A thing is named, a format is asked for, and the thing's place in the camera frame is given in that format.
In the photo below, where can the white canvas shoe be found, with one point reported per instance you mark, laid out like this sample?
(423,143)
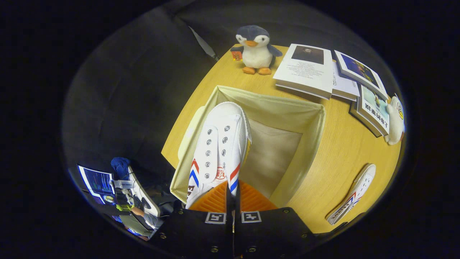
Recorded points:
(354,194)
(222,126)

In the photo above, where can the white book with portrait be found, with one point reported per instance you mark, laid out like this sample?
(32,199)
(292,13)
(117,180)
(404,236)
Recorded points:
(305,75)

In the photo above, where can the cream fabric storage box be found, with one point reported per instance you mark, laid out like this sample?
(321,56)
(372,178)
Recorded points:
(273,108)

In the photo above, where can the thin white booklet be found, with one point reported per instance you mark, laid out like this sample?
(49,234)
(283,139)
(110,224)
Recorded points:
(343,86)

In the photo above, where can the book with teal cover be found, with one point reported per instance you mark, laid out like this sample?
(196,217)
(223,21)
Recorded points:
(373,111)

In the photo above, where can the blue cloth object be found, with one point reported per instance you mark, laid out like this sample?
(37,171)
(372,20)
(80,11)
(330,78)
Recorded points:
(120,167)

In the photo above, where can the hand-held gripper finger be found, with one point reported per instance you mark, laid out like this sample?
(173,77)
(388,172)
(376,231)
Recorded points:
(237,205)
(228,205)

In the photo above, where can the book with dark photo cover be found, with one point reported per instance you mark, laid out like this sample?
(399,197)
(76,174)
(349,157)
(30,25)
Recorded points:
(359,70)

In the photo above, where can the penguin plush toy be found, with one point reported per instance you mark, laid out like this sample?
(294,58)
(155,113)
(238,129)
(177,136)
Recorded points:
(257,54)

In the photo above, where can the white duck plush toy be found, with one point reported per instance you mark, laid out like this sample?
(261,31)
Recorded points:
(395,122)

